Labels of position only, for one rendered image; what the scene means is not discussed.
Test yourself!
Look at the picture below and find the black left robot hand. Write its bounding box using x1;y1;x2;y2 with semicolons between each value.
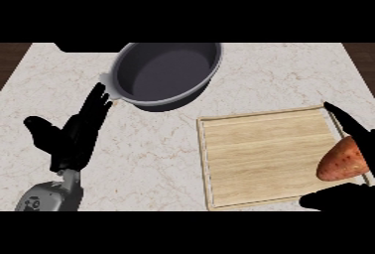
22;81;113;174

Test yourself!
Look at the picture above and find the reddish brown sweet potato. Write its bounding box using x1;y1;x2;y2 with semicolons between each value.
314;135;370;183

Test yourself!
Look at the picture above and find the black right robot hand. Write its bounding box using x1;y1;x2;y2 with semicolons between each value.
296;101;375;212

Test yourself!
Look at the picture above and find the dark grey metal pot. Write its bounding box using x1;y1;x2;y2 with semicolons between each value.
97;42;224;113

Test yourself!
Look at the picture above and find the pale wooden tray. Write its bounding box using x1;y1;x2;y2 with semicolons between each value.
194;104;375;211

